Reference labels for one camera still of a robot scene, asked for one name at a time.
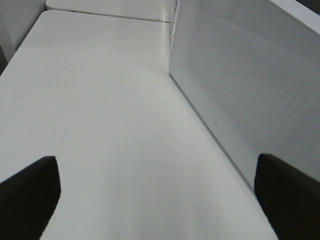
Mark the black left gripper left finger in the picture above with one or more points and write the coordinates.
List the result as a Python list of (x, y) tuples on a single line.
[(28, 200)]

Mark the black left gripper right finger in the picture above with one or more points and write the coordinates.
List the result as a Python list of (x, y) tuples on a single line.
[(289, 198)]

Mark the white microwave door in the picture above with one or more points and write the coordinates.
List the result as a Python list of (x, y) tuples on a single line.
[(251, 69)]

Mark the white microwave oven body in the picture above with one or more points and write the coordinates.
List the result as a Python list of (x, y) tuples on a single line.
[(173, 16)]

